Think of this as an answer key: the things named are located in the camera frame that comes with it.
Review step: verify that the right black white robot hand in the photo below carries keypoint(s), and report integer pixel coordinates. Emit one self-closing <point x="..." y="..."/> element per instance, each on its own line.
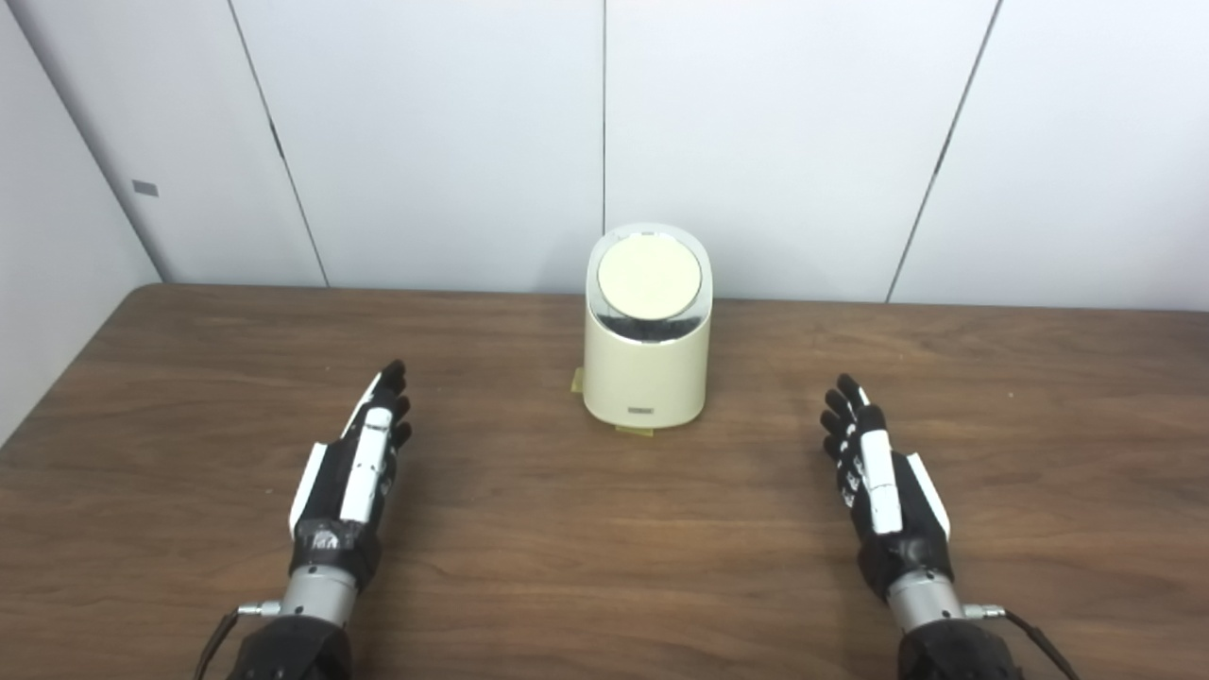
<point x="888" y="501"/>

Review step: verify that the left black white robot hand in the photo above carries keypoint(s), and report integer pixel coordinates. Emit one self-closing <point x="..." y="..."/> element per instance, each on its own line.
<point x="354" y="491"/>

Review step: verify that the cream round bin lid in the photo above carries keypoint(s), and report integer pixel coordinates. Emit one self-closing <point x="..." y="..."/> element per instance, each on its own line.
<point x="650" y="279"/>

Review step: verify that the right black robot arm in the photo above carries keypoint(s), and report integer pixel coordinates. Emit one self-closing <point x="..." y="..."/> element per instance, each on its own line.
<point x="945" y="633"/>

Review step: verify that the cream-colored desktop bin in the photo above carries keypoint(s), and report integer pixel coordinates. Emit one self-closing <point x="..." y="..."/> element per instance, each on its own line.
<point x="647" y="373"/>

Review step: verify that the wide yellow tape piece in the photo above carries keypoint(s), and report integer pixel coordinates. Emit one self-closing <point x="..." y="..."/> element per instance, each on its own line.
<point x="634" y="431"/>

